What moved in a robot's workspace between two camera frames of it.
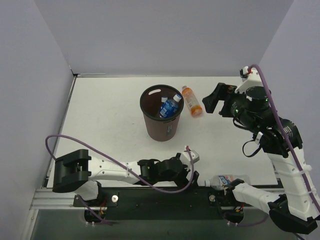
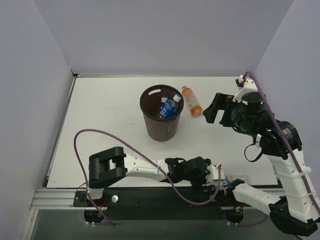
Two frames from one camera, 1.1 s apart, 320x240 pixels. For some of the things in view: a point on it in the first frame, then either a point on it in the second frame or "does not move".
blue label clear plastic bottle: (169, 108) does not move
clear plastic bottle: (163, 99) does not move
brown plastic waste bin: (161, 129) does not move
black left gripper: (189, 176) to (231, 184)
